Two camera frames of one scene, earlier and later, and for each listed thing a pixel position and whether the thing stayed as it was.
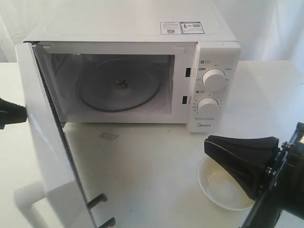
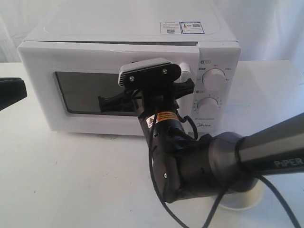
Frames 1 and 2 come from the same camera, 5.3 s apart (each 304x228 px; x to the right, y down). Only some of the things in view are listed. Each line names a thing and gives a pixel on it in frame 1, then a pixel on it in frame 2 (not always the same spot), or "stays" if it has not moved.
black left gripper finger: [11, 113] to [12, 90]
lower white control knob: [208, 106] stays
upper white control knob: [214, 80] stays
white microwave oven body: [141, 61] stays
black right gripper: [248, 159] to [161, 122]
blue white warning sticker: [187, 27] stays
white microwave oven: [61, 202] to [60, 83]
